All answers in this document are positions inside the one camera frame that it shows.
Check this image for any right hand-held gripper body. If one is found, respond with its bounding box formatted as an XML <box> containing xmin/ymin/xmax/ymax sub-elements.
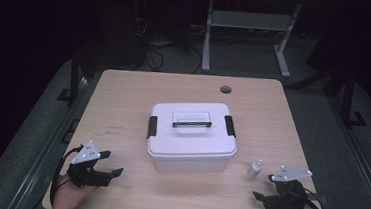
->
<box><xmin>263</xmin><ymin>163</ymin><xmax>314</xmax><ymax>209</ymax></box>

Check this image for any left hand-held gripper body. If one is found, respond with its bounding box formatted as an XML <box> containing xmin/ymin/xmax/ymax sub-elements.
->
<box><xmin>66</xmin><ymin>138</ymin><xmax>116</xmax><ymax>191</ymax></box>

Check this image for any small white dropper bottle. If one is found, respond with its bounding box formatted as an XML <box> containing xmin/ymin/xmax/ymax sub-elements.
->
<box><xmin>247</xmin><ymin>158</ymin><xmax>264</xmax><ymax>179</ymax></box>

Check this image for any white plastic storage box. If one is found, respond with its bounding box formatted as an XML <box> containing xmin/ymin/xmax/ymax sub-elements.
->
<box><xmin>147</xmin><ymin>144</ymin><xmax>236</xmax><ymax>179</ymax></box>

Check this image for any white storage box lid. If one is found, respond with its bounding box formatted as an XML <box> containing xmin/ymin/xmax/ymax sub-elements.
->
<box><xmin>145</xmin><ymin>97</ymin><xmax>242</xmax><ymax>165</ymax></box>

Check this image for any person's left hand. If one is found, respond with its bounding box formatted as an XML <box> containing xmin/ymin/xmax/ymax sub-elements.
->
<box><xmin>51</xmin><ymin>173</ymin><xmax>99</xmax><ymax>209</ymax></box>

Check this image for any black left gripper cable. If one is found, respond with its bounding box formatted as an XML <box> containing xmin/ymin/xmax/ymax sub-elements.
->
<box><xmin>48</xmin><ymin>142</ymin><xmax>85</xmax><ymax>209</ymax></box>

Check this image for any black metal post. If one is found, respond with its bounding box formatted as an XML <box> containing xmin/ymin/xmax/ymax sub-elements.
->
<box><xmin>339</xmin><ymin>69</ymin><xmax>371</xmax><ymax>131</ymax></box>
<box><xmin>56</xmin><ymin>50</ymin><xmax>84</xmax><ymax>104</ymax></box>

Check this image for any grey table cable grommet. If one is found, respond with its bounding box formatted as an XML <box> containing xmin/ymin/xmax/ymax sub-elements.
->
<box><xmin>218</xmin><ymin>84</ymin><xmax>233</xmax><ymax>96</ymax></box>

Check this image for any bundle of floor cables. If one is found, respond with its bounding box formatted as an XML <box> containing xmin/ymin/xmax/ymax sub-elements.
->
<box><xmin>128</xmin><ymin>15</ymin><xmax>208</xmax><ymax>76</ymax></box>

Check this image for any grey metal desk frame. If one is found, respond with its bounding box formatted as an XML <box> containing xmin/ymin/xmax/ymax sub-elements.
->
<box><xmin>200</xmin><ymin>0</ymin><xmax>303</xmax><ymax>80</ymax></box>

